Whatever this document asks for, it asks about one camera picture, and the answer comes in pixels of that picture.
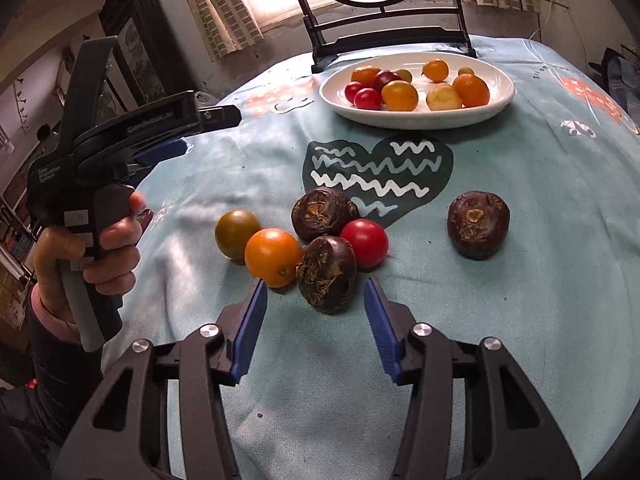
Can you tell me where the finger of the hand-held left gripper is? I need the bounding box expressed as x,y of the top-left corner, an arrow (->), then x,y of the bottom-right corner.
122,139 -> 189,173
197,104 -> 243,133

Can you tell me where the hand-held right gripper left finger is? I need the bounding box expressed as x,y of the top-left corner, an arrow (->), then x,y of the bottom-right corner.
52,277 -> 268,480

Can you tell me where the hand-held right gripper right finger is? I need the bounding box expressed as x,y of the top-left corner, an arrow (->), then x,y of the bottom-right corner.
363,275 -> 583,480

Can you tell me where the dark brown water chestnut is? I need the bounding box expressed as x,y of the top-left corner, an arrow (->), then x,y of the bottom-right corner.
296,235 -> 357,315
446,190 -> 511,261
291,186 -> 360,241

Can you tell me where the orange tangerine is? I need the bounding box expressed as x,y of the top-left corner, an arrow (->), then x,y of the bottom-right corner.
452,74 -> 491,109
350,65 -> 381,87

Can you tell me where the dark red tomato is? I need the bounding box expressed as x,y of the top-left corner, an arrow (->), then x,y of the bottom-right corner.
372,70 -> 403,92

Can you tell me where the yellow orange tomato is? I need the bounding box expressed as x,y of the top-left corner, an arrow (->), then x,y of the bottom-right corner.
381,80 -> 419,112

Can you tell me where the white oval plate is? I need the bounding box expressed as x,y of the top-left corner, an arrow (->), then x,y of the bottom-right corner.
319,51 -> 516,130

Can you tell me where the pale yellow round fruit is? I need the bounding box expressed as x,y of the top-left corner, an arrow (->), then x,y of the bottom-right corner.
426,84 -> 463,112

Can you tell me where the person's left forearm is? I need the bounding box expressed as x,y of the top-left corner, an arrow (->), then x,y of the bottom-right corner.
0,285 -> 108,441

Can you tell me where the person's left hand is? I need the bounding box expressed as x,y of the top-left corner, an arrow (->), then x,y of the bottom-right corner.
32,190 -> 148,326

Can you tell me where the green tomato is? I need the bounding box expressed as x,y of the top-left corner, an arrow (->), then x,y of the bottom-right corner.
215,209 -> 262,261

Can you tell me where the dark framed painting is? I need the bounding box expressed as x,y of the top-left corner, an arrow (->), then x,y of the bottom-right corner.
98,0 -> 186,106

